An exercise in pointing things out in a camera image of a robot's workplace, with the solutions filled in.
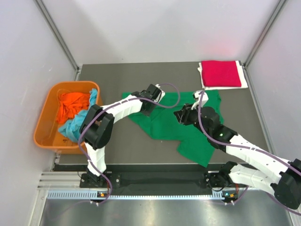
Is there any orange t shirt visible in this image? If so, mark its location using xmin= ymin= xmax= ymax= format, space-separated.
xmin=56 ymin=92 xmax=90 ymax=124

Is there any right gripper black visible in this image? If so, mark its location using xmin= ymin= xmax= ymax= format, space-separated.
xmin=174 ymin=102 xmax=211 ymax=137

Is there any green t shirt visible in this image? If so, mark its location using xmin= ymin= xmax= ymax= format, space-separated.
xmin=119 ymin=92 xmax=214 ymax=167

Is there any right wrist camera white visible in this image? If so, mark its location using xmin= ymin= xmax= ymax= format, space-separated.
xmin=191 ymin=90 xmax=209 ymax=110

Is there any folded white t shirt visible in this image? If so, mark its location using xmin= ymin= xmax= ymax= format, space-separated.
xmin=198 ymin=60 xmax=248 ymax=90

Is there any light blue t shirt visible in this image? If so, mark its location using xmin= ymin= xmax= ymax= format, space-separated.
xmin=58 ymin=88 xmax=98 ymax=143

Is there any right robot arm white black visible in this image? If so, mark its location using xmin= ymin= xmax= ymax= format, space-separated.
xmin=174 ymin=104 xmax=301 ymax=210

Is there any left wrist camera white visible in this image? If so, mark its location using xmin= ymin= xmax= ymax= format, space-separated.
xmin=155 ymin=84 xmax=165 ymax=103

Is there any purple cable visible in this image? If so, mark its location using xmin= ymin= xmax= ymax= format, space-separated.
xmin=197 ymin=90 xmax=301 ymax=216
xmin=77 ymin=82 xmax=181 ymax=203

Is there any orange plastic basket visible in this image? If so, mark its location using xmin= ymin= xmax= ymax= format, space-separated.
xmin=33 ymin=81 xmax=103 ymax=154

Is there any slotted grey cable duct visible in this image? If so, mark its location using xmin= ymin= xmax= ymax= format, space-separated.
xmin=47 ymin=190 xmax=236 ymax=201

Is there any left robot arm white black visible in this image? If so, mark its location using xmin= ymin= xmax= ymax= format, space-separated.
xmin=79 ymin=84 xmax=165 ymax=187

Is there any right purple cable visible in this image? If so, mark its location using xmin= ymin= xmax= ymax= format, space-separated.
xmin=197 ymin=90 xmax=301 ymax=216

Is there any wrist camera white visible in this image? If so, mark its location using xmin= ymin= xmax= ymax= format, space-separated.
xmin=191 ymin=90 xmax=209 ymax=110
xmin=155 ymin=84 xmax=165 ymax=103

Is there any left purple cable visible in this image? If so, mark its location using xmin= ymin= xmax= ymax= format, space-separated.
xmin=77 ymin=82 xmax=181 ymax=203

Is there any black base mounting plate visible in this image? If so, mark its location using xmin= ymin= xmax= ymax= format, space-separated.
xmin=79 ymin=164 xmax=233 ymax=195

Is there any folded red t shirt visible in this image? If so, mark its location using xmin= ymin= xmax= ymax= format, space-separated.
xmin=201 ymin=60 xmax=241 ymax=88

